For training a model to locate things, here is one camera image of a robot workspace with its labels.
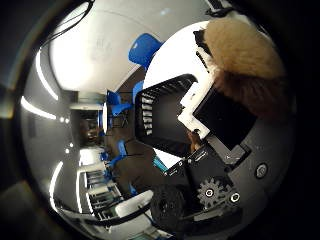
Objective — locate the blue plastic chair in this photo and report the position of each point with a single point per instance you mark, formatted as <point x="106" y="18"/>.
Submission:
<point x="137" y="91"/>
<point x="118" y="105"/>
<point x="144" y="50"/>

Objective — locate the brown plush toy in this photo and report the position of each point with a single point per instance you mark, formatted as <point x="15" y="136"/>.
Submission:
<point x="246" y="70"/>

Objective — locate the black slatted plastic crate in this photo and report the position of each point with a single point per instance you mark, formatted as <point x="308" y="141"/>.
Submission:
<point x="163" y="116"/>

